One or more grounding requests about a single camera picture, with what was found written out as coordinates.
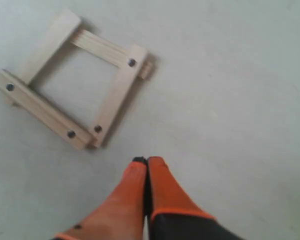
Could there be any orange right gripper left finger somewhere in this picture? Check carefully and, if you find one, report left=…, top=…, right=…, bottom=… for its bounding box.
left=54, top=157, right=148, bottom=240

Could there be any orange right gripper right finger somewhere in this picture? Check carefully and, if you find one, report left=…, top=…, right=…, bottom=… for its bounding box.
left=148, top=156, right=242, bottom=240

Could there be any horizontal wooden stick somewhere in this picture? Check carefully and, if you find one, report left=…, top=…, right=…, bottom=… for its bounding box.
left=70, top=29, right=154, bottom=80

